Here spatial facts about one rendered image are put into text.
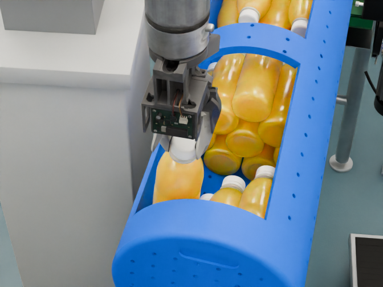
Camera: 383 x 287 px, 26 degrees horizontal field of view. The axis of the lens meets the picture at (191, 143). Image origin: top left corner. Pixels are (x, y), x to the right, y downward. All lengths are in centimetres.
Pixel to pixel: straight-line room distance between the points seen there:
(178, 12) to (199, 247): 36
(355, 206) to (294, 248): 160
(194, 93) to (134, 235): 26
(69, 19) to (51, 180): 37
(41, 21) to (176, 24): 66
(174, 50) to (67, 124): 68
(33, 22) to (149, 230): 56
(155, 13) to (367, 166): 204
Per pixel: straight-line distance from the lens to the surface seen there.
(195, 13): 93
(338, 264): 264
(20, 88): 156
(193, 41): 96
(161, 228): 115
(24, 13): 156
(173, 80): 97
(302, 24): 164
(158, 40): 96
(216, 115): 109
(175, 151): 115
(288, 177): 124
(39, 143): 166
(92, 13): 153
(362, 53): 253
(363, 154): 295
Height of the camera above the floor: 213
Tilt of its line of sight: 47 degrees down
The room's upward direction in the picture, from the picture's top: straight up
